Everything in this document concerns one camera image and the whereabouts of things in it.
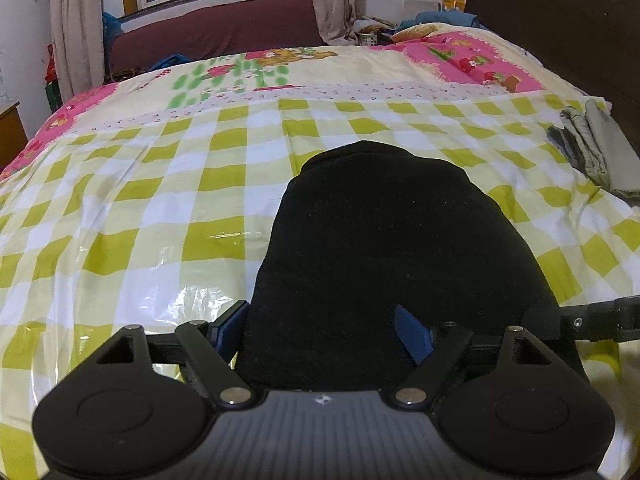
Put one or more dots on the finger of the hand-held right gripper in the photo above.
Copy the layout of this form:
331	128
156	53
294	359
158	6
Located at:
595	317

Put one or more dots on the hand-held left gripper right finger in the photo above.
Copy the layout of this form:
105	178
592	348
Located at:
412	335

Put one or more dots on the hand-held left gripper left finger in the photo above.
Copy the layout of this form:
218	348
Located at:
232	327

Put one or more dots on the black pants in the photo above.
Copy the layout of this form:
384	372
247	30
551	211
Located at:
390	240

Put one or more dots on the grey pants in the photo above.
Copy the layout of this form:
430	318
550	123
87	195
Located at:
595	145

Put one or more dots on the green white checked sheet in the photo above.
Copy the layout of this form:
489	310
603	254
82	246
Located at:
150	210

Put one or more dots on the printed pink yellow quilt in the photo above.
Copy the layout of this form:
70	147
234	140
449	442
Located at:
350	70

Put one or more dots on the blue cloth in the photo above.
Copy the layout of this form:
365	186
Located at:
167	61

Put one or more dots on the wooden nightstand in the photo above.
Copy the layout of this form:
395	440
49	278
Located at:
12	135

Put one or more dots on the dark brown headboard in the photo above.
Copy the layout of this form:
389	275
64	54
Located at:
550	25

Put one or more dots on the maroon covered sofa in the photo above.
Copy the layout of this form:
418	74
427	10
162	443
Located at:
215	30

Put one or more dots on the white basket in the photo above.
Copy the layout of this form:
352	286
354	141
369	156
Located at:
367	38

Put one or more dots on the orange pillow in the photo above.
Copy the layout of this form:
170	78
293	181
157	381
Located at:
415	33

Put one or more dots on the blue clothes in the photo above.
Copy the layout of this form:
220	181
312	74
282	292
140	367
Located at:
440	16

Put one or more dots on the red object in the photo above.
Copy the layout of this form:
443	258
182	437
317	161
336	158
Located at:
50	62

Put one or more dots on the beige curtain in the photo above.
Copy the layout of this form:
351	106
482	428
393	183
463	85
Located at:
335	0
75	30

